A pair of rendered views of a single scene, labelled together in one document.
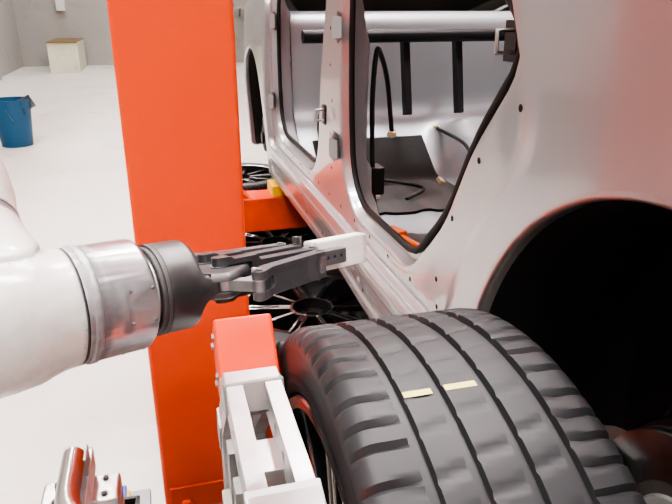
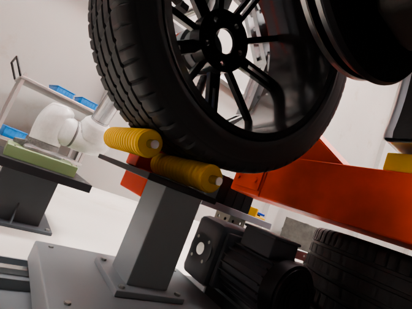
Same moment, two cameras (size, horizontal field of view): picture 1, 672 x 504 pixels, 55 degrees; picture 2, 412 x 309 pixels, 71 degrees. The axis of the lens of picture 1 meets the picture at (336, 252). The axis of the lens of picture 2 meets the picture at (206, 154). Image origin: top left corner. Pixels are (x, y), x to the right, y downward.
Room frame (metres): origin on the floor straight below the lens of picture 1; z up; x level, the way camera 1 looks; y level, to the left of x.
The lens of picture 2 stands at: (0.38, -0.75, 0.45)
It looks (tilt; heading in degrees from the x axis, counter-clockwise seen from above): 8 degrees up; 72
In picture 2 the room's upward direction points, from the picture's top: 22 degrees clockwise
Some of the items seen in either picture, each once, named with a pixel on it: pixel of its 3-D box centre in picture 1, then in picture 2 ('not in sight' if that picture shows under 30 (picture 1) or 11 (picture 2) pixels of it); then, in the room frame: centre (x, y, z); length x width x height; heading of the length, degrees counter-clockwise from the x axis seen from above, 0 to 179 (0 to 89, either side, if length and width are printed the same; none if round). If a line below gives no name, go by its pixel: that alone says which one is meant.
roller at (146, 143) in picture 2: not in sight; (129, 140); (0.42, -0.06, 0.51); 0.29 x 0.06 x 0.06; 105
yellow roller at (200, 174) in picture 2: not in sight; (181, 170); (0.56, -0.10, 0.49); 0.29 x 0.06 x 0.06; 105
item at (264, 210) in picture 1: (248, 192); not in sight; (2.92, 0.41, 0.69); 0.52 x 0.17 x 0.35; 105
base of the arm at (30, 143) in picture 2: not in sight; (38, 145); (0.07, 0.95, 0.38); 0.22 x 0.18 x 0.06; 21
